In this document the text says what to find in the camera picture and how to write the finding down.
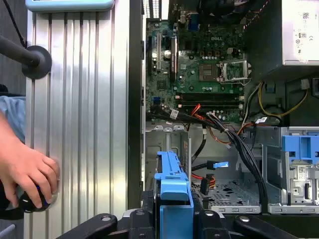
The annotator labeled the orange wire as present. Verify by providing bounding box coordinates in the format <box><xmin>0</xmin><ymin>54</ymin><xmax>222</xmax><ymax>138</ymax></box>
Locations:
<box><xmin>191</xmin><ymin>103</ymin><xmax>250</xmax><ymax>145</ymax></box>

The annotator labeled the CPU socket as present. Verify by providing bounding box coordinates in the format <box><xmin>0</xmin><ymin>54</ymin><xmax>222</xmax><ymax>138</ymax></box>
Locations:
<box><xmin>198</xmin><ymin>63</ymin><xmax>218</xmax><ymax>82</ymax></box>

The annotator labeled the black wire bundle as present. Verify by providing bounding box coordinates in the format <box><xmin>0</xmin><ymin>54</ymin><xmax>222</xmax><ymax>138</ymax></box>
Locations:
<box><xmin>147</xmin><ymin>109</ymin><xmax>269</xmax><ymax>212</ymax></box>

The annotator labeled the hard disk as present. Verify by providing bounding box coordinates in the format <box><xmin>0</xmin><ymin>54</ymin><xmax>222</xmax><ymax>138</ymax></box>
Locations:
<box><xmin>154</xmin><ymin>150</ymin><xmax>195</xmax><ymax>239</ymax></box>

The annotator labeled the metal socket cover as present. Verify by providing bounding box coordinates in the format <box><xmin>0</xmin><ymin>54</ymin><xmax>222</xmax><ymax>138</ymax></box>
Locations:
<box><xmin>219</xmin><ymin>60</ymin><xmax>251</xmax><ymax>85</ymax></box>

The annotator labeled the white expansion slot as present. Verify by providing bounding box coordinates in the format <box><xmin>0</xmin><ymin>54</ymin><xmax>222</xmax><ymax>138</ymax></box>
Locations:
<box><xmin>156</xmin><ymin>32</ymin><xmax>162</xmax><ymax>71</ymax></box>

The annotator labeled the metal disk bay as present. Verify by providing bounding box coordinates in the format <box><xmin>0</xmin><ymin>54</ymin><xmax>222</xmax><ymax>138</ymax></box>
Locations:
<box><xmin>145</xmin><ymin>124</ymin><xmax>193</xmax><ymax>190</ymax></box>

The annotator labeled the red black twisted wire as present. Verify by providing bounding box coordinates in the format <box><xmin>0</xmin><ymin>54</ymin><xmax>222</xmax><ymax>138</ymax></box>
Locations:
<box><xmin>243</xmin><ymin>4</ymin><xmax>265</xmax><ymax>30</ymax></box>

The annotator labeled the black wire blue connector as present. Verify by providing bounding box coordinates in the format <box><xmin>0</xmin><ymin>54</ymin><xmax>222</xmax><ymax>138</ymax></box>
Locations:
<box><xmin>191</xmin><ymin>160</ymin><xmax>229</xmax><ymax>172</ymax></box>

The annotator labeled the black PC case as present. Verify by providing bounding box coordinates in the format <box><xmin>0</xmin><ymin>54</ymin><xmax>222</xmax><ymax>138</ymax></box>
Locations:
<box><xmin>128</xmin><ymin>0</ymin><xmax>319</xmax><ymax>239</ymax></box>

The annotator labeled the red yellow wire black connector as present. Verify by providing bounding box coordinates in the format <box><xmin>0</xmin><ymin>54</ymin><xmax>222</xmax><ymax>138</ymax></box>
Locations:
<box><xmin>191</xmin><ymin>173</ymin><xmax>216</xmax><ymax>196</ymax></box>

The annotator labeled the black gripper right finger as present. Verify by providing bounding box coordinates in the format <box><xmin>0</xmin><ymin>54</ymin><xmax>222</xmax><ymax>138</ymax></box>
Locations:
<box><xmin>194</xmin><ymin>199</ymin><xmax>300</xmax><ymax>239</ymax></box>

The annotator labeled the black RAM slot bank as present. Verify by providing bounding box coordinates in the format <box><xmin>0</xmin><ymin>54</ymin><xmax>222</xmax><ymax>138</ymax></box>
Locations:
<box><xmin>175</xmin><ymin>92</ymin><xmax>244</xmax><ymax>109</ymax></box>

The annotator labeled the person's light blue shirt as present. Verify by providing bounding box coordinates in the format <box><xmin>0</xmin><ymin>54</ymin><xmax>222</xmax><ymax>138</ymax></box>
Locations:
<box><xmin>0</xmin><ymin>96</ymin><xmax>27</xmax><ymax>144</ymax></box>

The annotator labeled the metal drive cage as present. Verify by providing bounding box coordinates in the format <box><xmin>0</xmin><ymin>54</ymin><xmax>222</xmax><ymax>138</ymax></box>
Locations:
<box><xmin>261</xmin><ymin>126</ymin><xmax>319</xmax><ymax>215</ymax></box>

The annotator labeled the grey power supply unit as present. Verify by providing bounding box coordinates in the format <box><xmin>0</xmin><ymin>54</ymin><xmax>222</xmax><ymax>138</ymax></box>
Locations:
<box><xmin>281</xmin><ymin>0</ymin><xmax>319</xmax><ymax>67</ymax></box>

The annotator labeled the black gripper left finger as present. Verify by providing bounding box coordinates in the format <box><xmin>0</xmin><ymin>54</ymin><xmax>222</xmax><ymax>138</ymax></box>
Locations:
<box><xmin>56</xmin><ymin>191</ymin><xmax>160</xmax><ymax>239</ymax></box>

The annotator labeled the person's hand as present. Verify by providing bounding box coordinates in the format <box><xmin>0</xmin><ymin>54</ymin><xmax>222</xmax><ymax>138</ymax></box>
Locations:
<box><xmin>0</xmin><ymin>111</ymin><xmax>61</xmax><ymax>209</ymax></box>

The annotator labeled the round black tool blue ring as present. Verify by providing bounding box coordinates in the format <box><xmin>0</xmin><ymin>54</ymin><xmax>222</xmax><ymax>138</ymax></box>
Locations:
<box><xmin>18</xmin><ymin>183</ymin><xmax>58</xmax><ymax>214</ymax></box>

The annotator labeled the blue disk carrier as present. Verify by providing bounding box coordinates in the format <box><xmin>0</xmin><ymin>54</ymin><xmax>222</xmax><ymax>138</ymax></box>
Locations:
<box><xmin>281</xmin><ymin>135</ymin><xmax>319</xmax><ymax>165</ymax></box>

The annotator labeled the green motherboard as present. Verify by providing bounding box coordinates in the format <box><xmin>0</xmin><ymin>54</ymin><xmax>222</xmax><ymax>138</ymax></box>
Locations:
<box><xmin>146</xmin><ymin>18</ymin><xmax>252</xmax><ymax>122</ymax></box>

